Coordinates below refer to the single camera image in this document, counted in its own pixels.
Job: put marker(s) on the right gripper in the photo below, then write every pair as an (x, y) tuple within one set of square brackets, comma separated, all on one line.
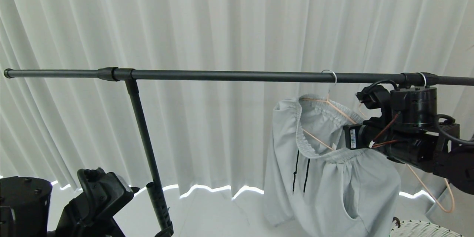
[(377, 137)]

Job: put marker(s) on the pink clothes hanger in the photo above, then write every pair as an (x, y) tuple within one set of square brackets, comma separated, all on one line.
[(452, 207), (342, 113)]

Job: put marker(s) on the pale grey shorts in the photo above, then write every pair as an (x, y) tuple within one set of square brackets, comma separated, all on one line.
[(333, 192)]

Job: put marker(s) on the white laundry basket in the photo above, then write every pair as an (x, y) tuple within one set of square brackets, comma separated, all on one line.
[(422, 229)]

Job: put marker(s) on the black clothes rack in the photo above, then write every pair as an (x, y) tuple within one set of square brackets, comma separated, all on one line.
[(222, 75)]

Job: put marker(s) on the white curtain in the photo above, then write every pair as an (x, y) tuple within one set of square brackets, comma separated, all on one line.
[(222, 18)]

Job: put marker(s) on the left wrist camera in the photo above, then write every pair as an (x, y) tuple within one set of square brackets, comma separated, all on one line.
[(107, 192)]

